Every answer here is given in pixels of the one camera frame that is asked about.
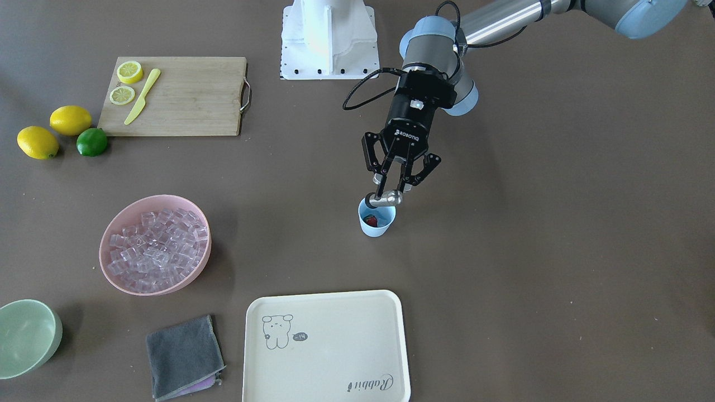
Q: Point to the yellow plastic knife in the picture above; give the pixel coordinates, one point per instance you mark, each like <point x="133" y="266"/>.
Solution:
<point x="141" y="99"/>

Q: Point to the green lime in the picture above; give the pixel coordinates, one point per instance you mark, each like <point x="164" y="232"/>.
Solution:
<point x="92" y="142"/>

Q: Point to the pink bowl of ice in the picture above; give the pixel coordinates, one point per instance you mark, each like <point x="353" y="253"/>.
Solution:
<point x="155" y="246"/>

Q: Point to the mint green bowl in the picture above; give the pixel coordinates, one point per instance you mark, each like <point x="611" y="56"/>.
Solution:
<point x="30" y="335"/>

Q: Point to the wooden cutting board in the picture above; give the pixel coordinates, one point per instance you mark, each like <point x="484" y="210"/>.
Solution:
<point x="193" y="96"/>

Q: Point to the yellow lemon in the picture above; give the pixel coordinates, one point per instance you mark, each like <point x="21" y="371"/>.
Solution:
<point x="70" y="120"/>
<point x="38" y="143"/>

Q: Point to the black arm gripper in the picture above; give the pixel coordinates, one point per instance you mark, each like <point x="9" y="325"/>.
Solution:
<point x="409" y="123"/>

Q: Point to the red strawberry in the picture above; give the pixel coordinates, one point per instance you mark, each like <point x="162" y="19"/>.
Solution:
<point x="371" y="220"/>

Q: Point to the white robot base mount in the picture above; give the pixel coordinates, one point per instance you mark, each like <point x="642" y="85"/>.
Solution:
<point x="328" y="40"/>

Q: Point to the light blue plastic cup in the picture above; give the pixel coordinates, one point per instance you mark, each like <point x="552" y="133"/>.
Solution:
<point x="385" y="216"/>

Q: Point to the steel muddler black tip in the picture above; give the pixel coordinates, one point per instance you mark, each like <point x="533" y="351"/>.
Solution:
<point x="388" y="199"/>

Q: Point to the cream rabbit tray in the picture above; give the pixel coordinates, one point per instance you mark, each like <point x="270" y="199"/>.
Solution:
<point x="346" y="346"/>

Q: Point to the grey folded cloth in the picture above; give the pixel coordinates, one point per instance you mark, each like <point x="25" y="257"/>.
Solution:
<point x="184" y="358"/>

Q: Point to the lemon slice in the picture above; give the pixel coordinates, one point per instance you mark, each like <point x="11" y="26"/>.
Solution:
<point x="130" y="72"/>
<point x="122" y="95"/>

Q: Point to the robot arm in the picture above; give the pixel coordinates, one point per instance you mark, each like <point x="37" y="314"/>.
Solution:
<point x="438" y="44"/>

